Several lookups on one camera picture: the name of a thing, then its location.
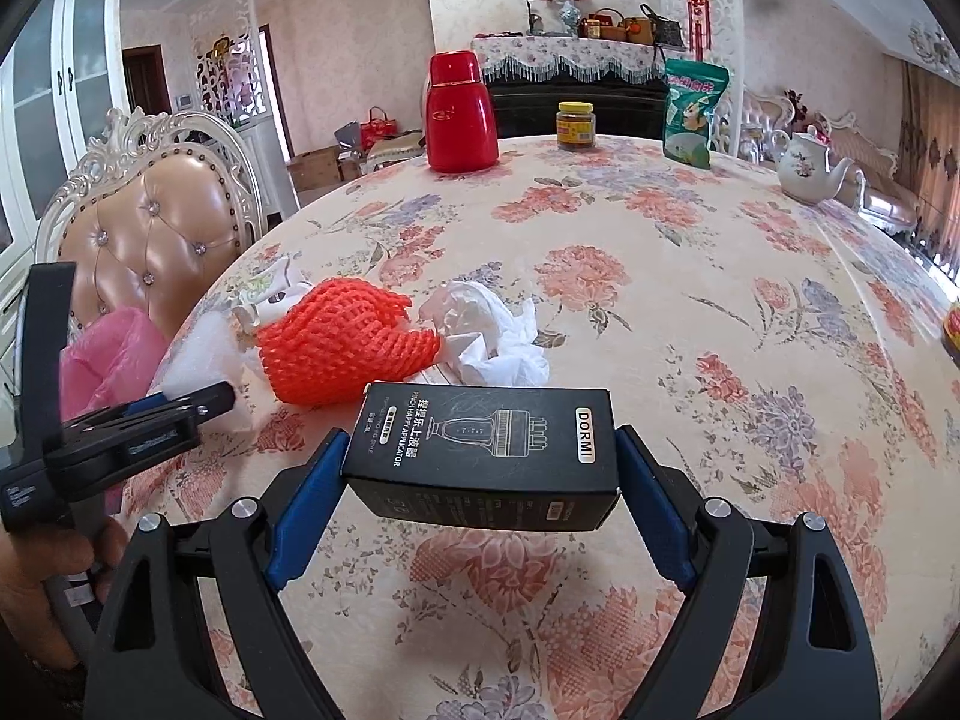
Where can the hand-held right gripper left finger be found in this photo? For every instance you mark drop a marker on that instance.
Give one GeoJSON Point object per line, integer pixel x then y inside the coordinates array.
{"type": "Point", "coordinates": [304, 517]}

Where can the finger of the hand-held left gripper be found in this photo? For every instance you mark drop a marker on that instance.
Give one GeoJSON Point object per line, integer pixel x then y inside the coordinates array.
{"type": "Point", "coordinates": [214, 399]}
{"type": "Point", "coordinates": [154, 405]}

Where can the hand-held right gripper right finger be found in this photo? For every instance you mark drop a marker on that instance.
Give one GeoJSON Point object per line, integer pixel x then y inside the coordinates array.
{"type": "Point", "coordinates": [664, 525]}

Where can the white foam sheet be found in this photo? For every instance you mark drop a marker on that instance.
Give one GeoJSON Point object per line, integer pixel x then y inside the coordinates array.
{"type": "Point", "coordinates": [202, 360]}

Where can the pink trash bag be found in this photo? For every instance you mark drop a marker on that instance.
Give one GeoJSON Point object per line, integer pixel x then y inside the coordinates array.
{"type": "Point", "coordinates": [112, 360]}

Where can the orange foam fruit net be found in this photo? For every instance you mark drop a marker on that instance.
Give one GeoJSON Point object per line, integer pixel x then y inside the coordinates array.
{"type": "Point", "coordinates": [337, 345]}

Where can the black cardboard box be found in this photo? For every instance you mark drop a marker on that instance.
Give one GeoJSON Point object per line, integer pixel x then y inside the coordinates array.
{"type": "Point", "coordinates": [480, 457]}

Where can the white plastic bag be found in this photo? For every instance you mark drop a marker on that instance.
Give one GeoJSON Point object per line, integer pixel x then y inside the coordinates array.
{"type": "Point", "coordinates": [502, 345]}

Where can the person's left hand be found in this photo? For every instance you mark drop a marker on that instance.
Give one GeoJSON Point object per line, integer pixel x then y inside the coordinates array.
{"type": "Point", "coordinates": [30, 600]}

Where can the ornate white tufted chair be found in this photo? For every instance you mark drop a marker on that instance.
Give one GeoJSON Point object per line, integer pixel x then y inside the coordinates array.
{"type": "Point", "coordinates": [165, 240]}

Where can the floral tablecloth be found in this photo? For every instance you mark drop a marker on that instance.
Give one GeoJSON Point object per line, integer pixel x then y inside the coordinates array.
{"type": "Point", "coordinates": [675, 300]}

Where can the brown cardboard box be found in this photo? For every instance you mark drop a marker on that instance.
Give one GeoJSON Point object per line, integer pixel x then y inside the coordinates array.
{"type": "Point", "coordinates": [313, 169]}

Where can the dark brown door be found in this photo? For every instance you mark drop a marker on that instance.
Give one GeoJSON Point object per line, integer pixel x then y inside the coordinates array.
{"type": "Point", "coordinates": [144, 82]}

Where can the chair with beige cushion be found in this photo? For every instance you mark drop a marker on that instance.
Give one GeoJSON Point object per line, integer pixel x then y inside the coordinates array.
{"type": "Point", "coordinates": [394, 150]}

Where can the red gift bag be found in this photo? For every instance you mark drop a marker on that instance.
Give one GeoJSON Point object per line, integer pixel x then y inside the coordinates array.
{"type": "Point", "coordinates": [377, 131]}

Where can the white glass-door cabinet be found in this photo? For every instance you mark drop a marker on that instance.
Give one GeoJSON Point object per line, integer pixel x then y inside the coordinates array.
{"type": "Point", "coordinates": [82, 37]}

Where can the white carved screen partition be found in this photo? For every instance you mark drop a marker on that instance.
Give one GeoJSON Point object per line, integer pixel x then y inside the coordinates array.
{"type": "Point", "coordinates": [221, 52]}

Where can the yellow red packet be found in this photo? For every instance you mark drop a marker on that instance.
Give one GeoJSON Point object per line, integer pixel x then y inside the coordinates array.
{"type": "Point", "coordinates": [952, 330]}

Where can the red thermos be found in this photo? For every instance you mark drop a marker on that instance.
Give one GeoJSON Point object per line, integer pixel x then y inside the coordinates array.
{"type": "Point", "coordinates": [459, 120]}

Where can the white floral teapot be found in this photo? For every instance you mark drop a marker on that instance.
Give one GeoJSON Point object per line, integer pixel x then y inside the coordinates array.
{"type": "Point", "coordinates": [806, 172]}

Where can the ornate white sofa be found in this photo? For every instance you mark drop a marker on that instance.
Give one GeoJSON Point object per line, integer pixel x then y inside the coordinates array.
{"type": "Point", "coordinates": [877, 187]}

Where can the green snack bag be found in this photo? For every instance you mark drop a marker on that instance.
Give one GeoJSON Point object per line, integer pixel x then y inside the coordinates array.
{"type": "Point", "coordinates": [694, 120]}

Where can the yellow-lidded jar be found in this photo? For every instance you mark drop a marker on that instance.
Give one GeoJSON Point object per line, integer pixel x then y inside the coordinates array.
{"type": "Point", "coordinates": [576, 127]}

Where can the black piano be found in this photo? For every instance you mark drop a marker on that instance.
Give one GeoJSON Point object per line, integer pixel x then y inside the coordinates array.
{"type": "Point", "coordinates": [585, 94]}

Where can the brown curtain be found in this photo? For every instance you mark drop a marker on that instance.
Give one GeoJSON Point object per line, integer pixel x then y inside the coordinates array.
{"type": "Point", "coordinates": [934, 165]}

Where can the floral lace piano cover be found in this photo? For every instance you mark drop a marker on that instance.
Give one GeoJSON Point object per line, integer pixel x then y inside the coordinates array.
{"type": "Point", "coordinates": [562, 56]}

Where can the dark handbag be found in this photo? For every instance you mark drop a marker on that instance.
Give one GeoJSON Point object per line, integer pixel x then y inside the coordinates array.
{"type": "Point", "coordinates": [664, 30]}

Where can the orange woven basket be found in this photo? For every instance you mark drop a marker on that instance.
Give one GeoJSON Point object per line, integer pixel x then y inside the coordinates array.
{"type": "Point", "coordinates": [611, 28]}

